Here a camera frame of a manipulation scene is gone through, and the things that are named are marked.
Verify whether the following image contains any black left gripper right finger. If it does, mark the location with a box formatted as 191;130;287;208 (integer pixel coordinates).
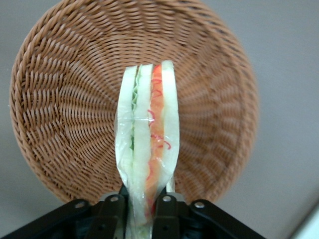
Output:
151;185;265;239

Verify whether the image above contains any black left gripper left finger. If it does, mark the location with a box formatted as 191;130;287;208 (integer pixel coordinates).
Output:
0;185;129;239

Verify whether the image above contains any triangle sandwich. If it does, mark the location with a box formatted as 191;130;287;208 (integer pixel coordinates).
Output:
114;59;180;239

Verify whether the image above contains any round brown wicker basket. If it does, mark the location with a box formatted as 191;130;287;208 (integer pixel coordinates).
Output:
8;0;260;208

